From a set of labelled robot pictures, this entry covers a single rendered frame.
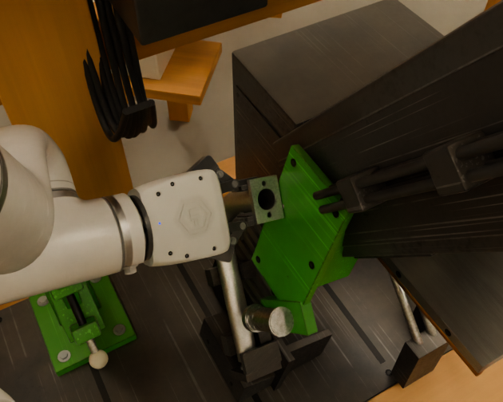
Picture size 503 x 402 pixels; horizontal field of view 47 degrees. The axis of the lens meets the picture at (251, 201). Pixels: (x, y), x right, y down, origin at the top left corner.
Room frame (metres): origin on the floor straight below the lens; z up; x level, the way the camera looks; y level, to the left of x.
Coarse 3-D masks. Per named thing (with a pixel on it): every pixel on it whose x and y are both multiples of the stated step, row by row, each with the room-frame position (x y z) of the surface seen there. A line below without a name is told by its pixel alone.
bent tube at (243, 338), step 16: (272, 176) 0.47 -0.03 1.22; (240, 192) 0.48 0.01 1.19; (256, 192) 0.45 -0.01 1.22; (272, 192) 0.46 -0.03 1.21; (240, 208) 0.46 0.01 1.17; (256, 208) 0.43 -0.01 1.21; (272, 208) 0.44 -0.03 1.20; (224, 272) 0.44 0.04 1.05; (224, 288) 0.42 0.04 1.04; (240, 288) 0.43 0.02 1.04; (240, 304) 0.41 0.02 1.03; (240, 320) 0.39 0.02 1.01; (240, 336) 0.37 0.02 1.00; (240, 352) 0.35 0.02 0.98
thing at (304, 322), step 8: (272, 296) 0.41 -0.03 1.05; (264, 304) 0.40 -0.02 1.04; (272, 304) 0.39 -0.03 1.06; (280, 304) 0.38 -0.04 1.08; (288, 304) 0.37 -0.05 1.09; (296, 304) 0.36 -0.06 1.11; (296, 312) 0.35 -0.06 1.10; (304, 312) 0.35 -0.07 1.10; (312, 312) 0.35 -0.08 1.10; (296, 320) 0.35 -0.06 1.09; (304, 320) 0.34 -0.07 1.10; (312, 320) 0.34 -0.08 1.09; (296, 328) 0.34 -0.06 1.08; (304, 328) 0.33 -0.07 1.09; (312, 328) 0.34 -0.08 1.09
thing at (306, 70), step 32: (384, 0) 0.84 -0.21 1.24; (288, 32) 0.75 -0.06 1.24; (320, 32) 0.75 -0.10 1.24; (352, 32) 0.75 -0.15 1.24; (384, 32) 0.75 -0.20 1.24; (416, 32) 0.75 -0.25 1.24; (256, 64) 0.67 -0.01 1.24; (288, 64) 0.67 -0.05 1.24; (320, 64) 0.67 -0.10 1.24; (352, 64) 0.67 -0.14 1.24; (384, 64) 0.67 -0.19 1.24; (256, 96) 0.64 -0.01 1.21; (288, 96) 0.60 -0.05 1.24; (320, 96) 0.60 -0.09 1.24; (256, 128) 0.63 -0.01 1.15; (288, 128) 0.56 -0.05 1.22; (256, 160) 0.63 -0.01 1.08
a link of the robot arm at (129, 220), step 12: (120, 204) 0.38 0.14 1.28; (132, 204) 0.38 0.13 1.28; (120, 216) 0.37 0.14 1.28; (132, 216) 0.37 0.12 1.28; (120, 228) 0.35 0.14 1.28; (132, 228) 0.36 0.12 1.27; (132, 240) 0.35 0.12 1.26; (144, 240) 0.35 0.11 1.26; (132, 252) 0.34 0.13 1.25; (144, 252) 0.35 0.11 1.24; (132, 264) 0.34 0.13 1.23
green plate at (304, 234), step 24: (288, 168) 0.47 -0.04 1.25; (312, 168) 0.44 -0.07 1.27; (288, 192) 0.45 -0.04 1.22; (312, 192) 0.42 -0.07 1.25; (288, 216) 0.43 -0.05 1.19; (312, 216) 0.41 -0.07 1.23; (336, 216) 0.38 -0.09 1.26; (264, 240) 0.45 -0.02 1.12; (288, 240) 0.42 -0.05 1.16; (312, 240) 0.39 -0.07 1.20; (336, 240) 0.37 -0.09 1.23; (264, 264) 0.43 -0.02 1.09; (288, 264) 0.40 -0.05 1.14; (312, 264) 0.38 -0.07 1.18; (336, 264) 0.39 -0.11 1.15; (288, 288) 0.38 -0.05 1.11; (312, 288) 0.36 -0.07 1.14
